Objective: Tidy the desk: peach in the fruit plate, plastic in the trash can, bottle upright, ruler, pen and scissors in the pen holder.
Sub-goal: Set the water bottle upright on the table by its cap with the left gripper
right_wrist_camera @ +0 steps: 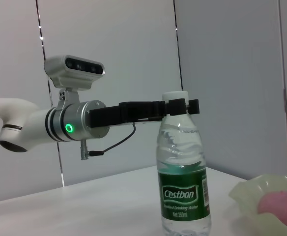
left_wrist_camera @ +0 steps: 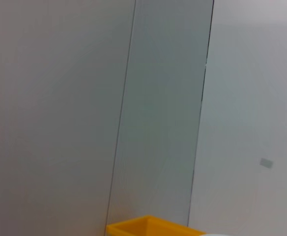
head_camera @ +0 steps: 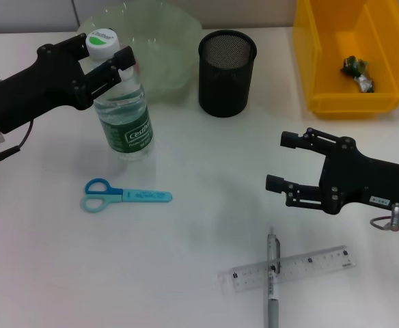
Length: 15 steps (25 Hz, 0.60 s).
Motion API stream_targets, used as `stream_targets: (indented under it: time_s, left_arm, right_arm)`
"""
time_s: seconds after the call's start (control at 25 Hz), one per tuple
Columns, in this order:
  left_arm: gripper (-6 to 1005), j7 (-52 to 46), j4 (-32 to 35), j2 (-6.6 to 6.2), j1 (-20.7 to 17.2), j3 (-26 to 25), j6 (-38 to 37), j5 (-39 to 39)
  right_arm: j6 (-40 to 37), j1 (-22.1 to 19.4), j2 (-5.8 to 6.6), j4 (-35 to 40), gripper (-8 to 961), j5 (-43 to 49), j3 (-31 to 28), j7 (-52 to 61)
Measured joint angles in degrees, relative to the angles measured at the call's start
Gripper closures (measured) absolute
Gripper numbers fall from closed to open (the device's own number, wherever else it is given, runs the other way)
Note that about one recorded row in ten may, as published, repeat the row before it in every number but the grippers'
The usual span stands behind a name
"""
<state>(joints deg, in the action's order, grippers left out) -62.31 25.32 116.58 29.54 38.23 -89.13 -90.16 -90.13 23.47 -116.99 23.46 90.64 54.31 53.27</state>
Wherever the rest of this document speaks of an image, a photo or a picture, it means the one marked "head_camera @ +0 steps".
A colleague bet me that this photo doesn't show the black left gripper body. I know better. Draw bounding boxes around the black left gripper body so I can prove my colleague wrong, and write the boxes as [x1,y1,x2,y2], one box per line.
[0,42,97,135]

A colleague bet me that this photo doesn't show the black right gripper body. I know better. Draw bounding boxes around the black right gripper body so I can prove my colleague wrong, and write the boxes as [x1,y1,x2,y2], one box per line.
[317,136,399,226]

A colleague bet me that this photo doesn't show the clear green-label water bottle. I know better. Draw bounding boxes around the clear green-label water bottle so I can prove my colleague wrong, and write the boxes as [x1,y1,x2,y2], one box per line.
[85,29,154,161]

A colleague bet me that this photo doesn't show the green plastic wrapper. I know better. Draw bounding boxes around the green plastic wrapper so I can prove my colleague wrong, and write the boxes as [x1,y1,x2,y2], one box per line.
[339,56,375,94]

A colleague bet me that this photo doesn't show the blue capped scissors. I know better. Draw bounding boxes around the blue capped scissors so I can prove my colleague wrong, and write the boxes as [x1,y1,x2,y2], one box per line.
[79,177,173,215]

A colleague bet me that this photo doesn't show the translucent green fruit bowl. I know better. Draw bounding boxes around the translucent green fruit bowl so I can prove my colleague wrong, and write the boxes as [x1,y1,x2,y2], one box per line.
[78,1,203,103]

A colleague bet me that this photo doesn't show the black mesh pen holder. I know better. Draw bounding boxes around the black mesh pen holder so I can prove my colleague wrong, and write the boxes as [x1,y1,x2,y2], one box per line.
[198,29,258,118]

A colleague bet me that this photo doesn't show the transparent plastic ruler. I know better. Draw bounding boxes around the transparent plastic ruler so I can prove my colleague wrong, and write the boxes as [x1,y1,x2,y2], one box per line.
[219,244,357,298]

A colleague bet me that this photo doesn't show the grey clear pen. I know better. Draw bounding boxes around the grey clear pen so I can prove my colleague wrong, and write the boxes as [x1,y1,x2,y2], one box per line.
[263,227,282,328]

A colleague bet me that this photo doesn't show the yellow plastic bin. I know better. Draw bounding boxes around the yellow plastic bin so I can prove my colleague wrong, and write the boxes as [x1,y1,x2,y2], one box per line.
[292,0,399,120]

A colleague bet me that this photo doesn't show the right wrist plug with cable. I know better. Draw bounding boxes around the right wrist plug with cable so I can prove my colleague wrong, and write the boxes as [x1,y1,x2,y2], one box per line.
[370,202,399,233]

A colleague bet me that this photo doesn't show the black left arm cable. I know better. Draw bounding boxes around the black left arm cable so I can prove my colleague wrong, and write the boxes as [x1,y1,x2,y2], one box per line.
[0,119,35,175]

